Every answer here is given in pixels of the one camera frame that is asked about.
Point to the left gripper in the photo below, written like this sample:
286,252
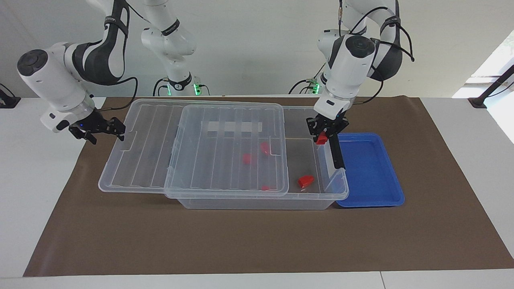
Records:
331,121

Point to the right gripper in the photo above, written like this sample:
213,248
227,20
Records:
93,122

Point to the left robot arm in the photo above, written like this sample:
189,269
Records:
349,64

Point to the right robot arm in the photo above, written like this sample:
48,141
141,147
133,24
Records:
64,86

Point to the clear plastic box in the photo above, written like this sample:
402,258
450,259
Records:
305,200

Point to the blue plastic tray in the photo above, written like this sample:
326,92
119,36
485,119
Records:
369,168

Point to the clear plastic lid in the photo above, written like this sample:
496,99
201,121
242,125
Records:
160,160

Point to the black stand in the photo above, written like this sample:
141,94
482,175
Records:
488,90
7,100

